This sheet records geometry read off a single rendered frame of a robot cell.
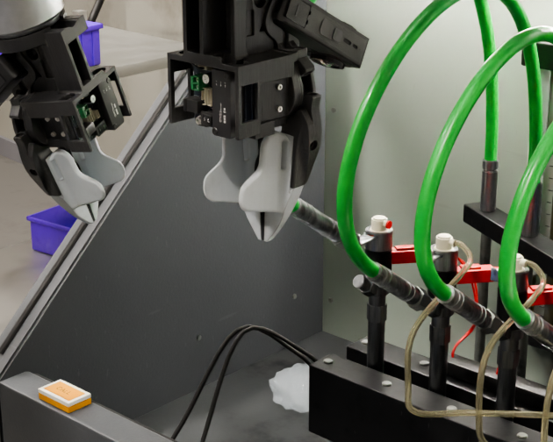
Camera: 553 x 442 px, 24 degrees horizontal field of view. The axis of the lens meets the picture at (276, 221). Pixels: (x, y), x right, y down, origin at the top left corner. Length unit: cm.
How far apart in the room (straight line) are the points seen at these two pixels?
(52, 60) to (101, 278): 38
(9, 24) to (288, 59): 32
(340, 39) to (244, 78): 11
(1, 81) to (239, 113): 37
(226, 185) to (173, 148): 54
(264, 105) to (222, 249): 71
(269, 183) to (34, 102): 31
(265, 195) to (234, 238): 67
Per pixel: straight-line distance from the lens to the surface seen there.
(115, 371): 152
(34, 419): 138
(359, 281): 129
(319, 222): 121
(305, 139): 93
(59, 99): 116
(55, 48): 115
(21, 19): 114
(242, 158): 97
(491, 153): 144
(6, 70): 118
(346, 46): 97
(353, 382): 132
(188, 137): 151
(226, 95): 89
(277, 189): 95
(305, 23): 94
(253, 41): 91
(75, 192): 123
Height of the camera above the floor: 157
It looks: 19 degrees down
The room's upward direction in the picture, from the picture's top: straight up
